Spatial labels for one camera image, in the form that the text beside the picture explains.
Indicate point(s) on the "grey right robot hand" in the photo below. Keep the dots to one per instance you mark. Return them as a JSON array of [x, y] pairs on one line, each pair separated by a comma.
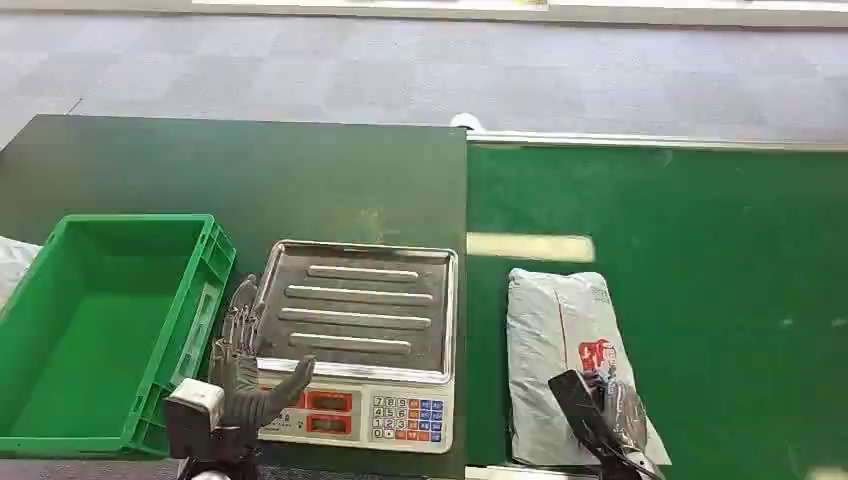
[[606, 411]]

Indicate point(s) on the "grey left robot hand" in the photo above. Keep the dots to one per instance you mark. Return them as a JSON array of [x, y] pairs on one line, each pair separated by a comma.
[[240, 391]]

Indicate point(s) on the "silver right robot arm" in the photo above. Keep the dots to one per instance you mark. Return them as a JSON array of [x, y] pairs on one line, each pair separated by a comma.
[[629, 469]]

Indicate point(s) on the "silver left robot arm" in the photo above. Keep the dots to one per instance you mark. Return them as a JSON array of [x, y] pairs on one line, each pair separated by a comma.
[[218, 468]]

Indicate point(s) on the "grey plastic mailer parcel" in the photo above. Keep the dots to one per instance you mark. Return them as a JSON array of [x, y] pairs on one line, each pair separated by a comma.
[[563, 331]]

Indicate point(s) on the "electronic scale with steel pan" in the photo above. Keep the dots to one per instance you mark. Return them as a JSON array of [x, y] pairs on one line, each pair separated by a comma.
[[361, 344]]

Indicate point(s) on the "green plastic crate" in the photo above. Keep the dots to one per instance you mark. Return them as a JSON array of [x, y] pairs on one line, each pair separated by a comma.
[[99, 344]]

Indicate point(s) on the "green conveyor belt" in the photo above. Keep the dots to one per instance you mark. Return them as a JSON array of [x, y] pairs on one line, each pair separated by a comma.
[[715, 298]]

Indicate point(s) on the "pale yellow tape strip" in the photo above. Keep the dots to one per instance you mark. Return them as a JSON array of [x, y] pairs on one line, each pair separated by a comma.
[[530, 247]]

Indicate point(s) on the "white plastic parcel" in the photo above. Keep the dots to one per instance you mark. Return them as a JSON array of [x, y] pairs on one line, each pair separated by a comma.
[[13, 265]]

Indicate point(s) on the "small white object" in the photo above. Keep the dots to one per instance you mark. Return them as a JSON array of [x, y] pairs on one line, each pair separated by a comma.
[[467, 121]]

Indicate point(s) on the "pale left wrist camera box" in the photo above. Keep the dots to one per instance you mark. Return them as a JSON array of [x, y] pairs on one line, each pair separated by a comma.
[[193, 417]]

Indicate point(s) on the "silver conveyor side rail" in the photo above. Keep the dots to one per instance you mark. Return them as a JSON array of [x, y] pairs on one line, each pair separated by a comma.
[[649, 140]]

